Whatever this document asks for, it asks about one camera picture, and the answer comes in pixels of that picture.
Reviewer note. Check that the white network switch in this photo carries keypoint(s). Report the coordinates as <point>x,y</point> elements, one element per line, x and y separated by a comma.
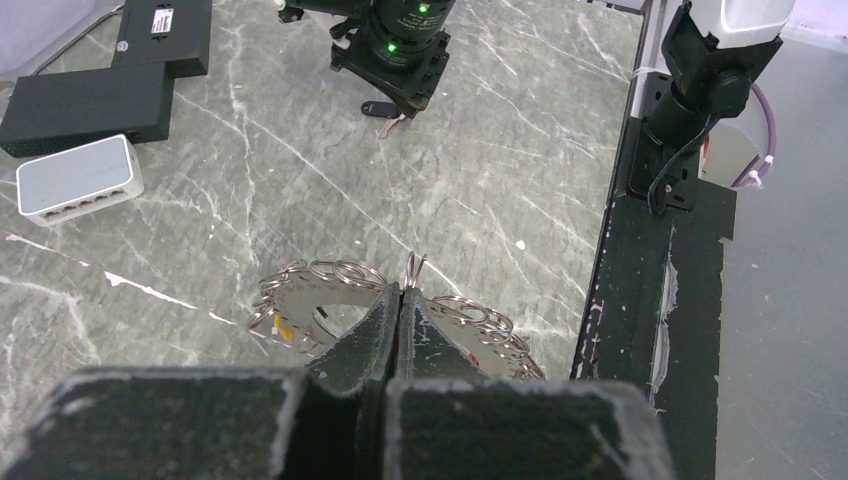
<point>78,181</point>

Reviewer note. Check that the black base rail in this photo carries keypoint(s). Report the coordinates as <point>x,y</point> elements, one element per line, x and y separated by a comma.
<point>652,314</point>

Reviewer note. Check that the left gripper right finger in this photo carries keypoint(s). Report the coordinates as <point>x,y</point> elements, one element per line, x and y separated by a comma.
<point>445,419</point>

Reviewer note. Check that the black network switch large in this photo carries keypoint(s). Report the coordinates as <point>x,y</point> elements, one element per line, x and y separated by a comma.
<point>54,112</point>

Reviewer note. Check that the silver disc keyring with keys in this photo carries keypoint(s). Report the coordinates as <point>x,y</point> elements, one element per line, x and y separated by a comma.
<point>357,326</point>

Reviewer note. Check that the black network switch small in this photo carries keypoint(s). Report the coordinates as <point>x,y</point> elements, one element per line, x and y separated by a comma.
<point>175,32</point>

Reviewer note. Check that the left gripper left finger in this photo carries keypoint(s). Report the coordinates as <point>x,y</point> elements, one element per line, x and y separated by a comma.
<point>202,423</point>

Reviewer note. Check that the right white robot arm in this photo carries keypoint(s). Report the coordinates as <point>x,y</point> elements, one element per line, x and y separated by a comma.
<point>397,46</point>

